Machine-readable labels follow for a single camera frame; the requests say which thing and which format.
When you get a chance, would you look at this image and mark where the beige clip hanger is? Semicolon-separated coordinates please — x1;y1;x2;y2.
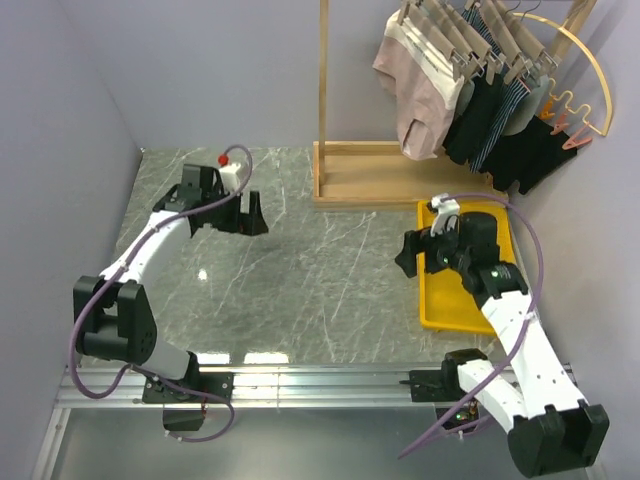
398;1;476;80

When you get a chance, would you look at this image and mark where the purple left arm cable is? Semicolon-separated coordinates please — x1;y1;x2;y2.
66;144;253;443

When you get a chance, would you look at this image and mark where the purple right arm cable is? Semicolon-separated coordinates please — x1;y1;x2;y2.
397;192;545;460

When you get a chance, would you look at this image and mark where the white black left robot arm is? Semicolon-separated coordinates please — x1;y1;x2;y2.
69;155;269;402

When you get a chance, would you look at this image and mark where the light grey hanging underwear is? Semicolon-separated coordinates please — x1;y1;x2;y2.
502;75;550;136

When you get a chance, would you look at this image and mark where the wooden rack upright post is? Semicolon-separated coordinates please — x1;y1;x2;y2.
314;0;329;197

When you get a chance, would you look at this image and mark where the beige hanger on grey underwear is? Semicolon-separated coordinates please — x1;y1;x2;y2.
422;1;491;79

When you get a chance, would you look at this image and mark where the black hanging underwear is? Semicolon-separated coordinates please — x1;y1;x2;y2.
480;117;578;195
444;74;504;165

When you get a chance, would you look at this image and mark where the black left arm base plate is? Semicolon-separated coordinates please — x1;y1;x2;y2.
142;372;234;404

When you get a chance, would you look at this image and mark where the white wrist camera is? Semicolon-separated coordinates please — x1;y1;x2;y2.
428;193;460;237
218;154;250;193

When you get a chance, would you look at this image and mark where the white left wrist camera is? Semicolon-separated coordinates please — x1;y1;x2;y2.
218;154;250;193

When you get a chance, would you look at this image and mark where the striped blue hanging underwear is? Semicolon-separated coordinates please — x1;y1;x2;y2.
462;7;531;174

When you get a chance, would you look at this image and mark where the aluminium rail frame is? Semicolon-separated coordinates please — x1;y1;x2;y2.
29;234;601;480

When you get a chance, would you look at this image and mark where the orange wavy clip hanger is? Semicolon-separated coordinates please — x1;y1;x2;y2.
538;78;598;151

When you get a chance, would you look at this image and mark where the wooden rack right post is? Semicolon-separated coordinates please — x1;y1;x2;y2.
549;0;597;60

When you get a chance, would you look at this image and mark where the yellow plastic tray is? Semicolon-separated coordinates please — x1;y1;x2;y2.
417;201;530;335

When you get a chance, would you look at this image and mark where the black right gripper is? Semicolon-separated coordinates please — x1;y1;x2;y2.
394;216;472;278

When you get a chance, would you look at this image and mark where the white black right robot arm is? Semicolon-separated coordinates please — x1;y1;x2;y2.
395;211;610;478

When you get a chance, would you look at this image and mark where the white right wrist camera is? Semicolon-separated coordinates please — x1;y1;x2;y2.
428;193;460;237

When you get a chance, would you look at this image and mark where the pink and cream underwear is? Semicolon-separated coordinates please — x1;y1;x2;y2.
373;11;465;161

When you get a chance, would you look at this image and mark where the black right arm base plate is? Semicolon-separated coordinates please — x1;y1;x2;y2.
399;365;488;403

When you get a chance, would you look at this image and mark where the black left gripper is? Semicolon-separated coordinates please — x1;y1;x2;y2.
203;186;268;236

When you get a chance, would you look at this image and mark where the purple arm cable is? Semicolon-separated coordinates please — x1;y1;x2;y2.
66;144;253;443
397;192;545;460

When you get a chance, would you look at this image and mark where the gold metal arc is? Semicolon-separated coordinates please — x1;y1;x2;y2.
516;11;614;137

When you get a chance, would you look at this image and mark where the black rear hanging underwear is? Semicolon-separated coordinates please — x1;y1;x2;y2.
480;117;578;195

